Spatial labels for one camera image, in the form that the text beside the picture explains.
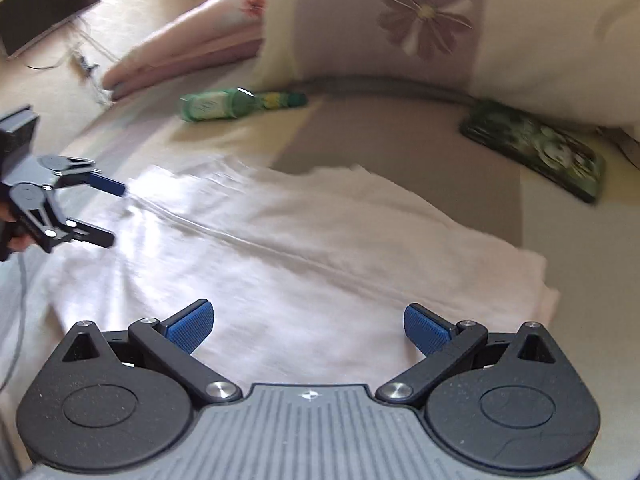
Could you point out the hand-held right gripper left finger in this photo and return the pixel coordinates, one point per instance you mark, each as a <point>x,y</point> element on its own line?
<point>192,327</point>

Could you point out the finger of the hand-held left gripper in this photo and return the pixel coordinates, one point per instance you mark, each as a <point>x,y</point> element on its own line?
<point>107,184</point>
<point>95,235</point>

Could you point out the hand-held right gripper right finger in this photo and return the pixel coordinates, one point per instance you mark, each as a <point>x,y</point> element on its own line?
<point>422,330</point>

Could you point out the white printed t-shirt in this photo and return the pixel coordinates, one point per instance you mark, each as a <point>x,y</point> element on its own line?
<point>300,270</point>

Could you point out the green glass bottle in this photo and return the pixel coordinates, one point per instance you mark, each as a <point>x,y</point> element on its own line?
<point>215,105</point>

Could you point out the black television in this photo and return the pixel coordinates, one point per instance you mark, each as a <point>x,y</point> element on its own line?
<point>45,5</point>

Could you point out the pink floral quilt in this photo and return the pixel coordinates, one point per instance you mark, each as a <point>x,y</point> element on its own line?
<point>200,40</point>

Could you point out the phone with printed case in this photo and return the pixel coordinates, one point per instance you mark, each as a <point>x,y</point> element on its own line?
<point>535,147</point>

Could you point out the floral pillow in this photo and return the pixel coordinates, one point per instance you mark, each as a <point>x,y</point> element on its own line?
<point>525,45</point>

